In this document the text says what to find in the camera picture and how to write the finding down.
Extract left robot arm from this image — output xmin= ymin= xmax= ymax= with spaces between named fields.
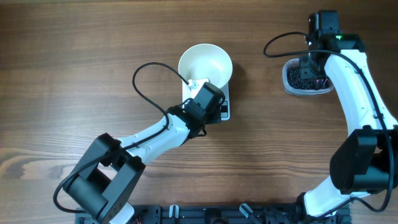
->
xmin=62 ymin=82 xmax=225 ymax=223

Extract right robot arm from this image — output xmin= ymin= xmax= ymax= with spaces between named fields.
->
xmin=303 ymin=10 xmax=397 ymax=218

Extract white digital kitchen scale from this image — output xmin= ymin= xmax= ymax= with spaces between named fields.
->
xmin=182 ymin=82 xmax=230 ymax=121

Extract white bowl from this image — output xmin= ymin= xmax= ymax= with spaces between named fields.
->
xmin=178 ymin=44 xmax=233 ymax=88

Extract clear plastic container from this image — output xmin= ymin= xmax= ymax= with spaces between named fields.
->
xmin=282 ymin=58 xmax=335 ymax=96

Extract black beans in container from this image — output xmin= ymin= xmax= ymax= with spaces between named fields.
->
xmin=287 ymin=67 xmax=330 ymax=90

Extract left black cable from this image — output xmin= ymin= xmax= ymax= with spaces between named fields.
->
xmin=52 ymin=62 xmax=190 ymax=214

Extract black cable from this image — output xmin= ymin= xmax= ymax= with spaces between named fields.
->
xmin=263 ymin=31 xmax=396 ymax=218
xmin=52 ymin=62 xmax=190 ymax=214

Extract right black cable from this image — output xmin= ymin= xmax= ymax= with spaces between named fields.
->
xmin=263 ymin=31 xmax=396 ymax=218

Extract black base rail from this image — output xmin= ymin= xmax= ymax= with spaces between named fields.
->
xmin=74 ymin=203 xmax=352 ymax=224

